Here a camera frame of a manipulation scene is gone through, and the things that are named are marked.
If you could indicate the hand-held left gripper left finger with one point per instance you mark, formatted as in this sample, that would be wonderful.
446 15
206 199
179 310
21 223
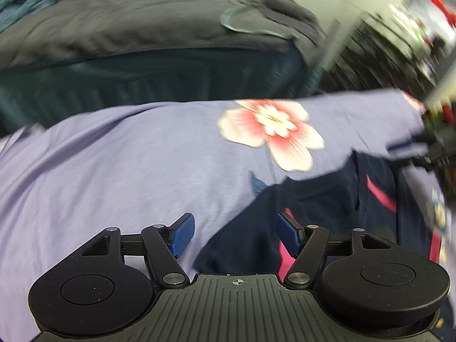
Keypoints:
182 233

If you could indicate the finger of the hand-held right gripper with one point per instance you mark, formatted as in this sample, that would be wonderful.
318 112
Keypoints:
406 146
413 161

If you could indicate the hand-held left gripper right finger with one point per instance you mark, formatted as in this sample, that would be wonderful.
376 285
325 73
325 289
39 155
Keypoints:
288 233

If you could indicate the navy cartoon print sweatshirt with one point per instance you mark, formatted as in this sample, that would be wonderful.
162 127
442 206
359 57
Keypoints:
320 199

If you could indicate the dark metal rack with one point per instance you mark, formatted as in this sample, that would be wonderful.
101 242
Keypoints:
384 53

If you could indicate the purple floral blanket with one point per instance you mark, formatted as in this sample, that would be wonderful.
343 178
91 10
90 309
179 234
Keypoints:
107 171

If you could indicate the red object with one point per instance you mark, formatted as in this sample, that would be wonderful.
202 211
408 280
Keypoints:
440 1

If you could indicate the teal bed sheet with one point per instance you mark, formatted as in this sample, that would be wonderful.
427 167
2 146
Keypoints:
160 78

